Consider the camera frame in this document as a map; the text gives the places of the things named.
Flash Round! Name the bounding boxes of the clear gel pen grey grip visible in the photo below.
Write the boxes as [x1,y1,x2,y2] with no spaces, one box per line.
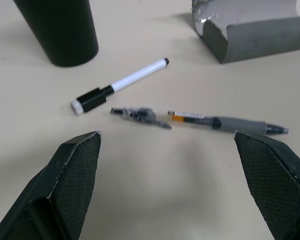
[110,106,290,135]

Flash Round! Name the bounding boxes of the black cylindrical pen holder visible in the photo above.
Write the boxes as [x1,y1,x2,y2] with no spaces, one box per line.
[13,0,99,68]

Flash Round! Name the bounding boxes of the white whiteboard marker black cap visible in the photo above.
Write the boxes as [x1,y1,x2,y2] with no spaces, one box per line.
[70,57,170,116]

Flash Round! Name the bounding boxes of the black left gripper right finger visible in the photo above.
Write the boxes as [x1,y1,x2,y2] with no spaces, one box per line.
[233,129,300,240]

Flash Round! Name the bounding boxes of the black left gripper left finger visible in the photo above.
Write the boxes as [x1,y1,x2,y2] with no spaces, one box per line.
[0,130,102,240]

